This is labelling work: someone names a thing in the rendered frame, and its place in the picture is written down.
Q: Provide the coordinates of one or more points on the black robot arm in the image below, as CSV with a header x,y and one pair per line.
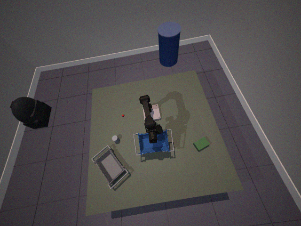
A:
x,y
152,128

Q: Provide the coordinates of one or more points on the grey cylinder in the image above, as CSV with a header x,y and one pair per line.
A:
x,y
115,138

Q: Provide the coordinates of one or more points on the green rectangular block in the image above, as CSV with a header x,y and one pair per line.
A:
x,y
201,143

